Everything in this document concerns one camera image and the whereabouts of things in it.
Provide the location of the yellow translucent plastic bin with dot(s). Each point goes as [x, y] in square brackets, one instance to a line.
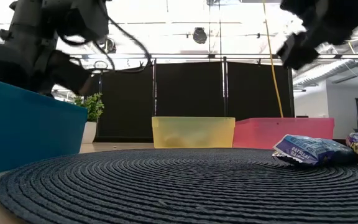
[194, 132]

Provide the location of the black partition panel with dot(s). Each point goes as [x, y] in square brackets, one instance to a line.
[190, 90]
[259, 90]
[126, 102]

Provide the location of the black overhead frame bar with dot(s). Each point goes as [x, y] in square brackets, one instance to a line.
[182, 56]

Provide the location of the small plant in white pot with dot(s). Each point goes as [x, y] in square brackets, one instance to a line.
[93, 109]

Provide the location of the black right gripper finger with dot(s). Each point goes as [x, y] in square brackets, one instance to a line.
[300, 53]

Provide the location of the blue plastic bin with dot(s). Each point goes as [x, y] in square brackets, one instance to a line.
[26, 133]

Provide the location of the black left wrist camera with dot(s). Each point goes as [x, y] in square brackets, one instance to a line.
[85, 18]

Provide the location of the round dark woven placemat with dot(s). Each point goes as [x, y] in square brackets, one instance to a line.
[179, 186]

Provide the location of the black round ceiling fixture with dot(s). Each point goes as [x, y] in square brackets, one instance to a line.
[199, 35]

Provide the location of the pink translucent plastic bin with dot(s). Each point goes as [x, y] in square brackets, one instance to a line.
[281, 133]

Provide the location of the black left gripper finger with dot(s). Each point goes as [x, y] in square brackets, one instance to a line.
[67, 74]
[5, 62]

